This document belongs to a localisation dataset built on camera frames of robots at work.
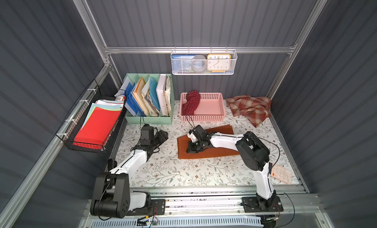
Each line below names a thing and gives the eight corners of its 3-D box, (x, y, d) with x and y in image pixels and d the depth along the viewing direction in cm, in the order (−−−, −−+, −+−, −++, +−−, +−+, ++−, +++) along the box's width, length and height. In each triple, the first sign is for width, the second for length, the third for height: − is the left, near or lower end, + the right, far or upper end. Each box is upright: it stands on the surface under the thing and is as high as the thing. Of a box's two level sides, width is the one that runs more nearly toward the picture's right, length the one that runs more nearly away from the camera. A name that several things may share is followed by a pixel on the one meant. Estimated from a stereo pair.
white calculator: (270, 175, 85) (271, 174, 84) (272, 164, 90) (273, 162, 88) (290, 184, 82) (292, 183, 81) (290, 171, 87) (292, 170, 85)
